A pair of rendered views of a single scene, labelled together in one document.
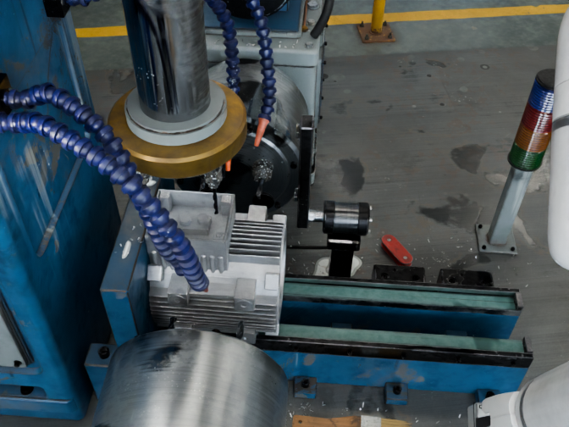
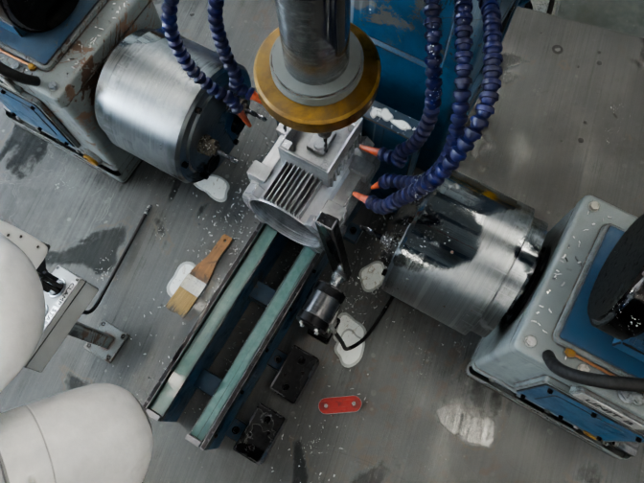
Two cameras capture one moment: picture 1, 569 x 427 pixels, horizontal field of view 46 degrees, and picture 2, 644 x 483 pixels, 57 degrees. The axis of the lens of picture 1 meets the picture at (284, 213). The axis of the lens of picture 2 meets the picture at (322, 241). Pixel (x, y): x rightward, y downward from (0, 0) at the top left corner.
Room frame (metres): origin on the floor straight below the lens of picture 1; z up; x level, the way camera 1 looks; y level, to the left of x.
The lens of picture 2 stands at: (0.94, -0.28, 2.05)
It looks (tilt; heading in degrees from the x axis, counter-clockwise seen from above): 72 degrees down; 122
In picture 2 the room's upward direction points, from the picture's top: 5 degrees counter-clockwise
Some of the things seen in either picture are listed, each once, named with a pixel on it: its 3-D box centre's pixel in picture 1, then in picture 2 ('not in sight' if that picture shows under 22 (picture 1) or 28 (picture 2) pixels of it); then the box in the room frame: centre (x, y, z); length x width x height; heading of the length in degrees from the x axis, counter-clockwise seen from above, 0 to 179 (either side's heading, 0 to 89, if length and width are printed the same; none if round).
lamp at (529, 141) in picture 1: (534, 132); not in sight; (0.96, -0.45, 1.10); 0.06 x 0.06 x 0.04
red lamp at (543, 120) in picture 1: (541, 113); not in sight; (0.96, -0.45, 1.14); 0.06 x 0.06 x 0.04
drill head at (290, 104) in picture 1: (243, 130); (474, 260); (1.02, 0.08, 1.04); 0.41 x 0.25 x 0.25; 177
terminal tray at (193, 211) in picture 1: (192, 230); (321, 142); (0.69, 0.14, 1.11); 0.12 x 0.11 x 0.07; 86
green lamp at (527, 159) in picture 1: (527, 151); not in sight; (0.96, -0.45, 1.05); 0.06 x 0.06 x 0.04
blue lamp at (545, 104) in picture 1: (549, 92); not in sight; (0.96, -0.45, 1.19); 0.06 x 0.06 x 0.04
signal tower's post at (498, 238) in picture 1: (521, 168); not in sight; (0.96, -0.45, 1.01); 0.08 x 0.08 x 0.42; 87
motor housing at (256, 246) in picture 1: (222, 270); (311, 181); (0.69, 0.10, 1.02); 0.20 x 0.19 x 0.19; 86
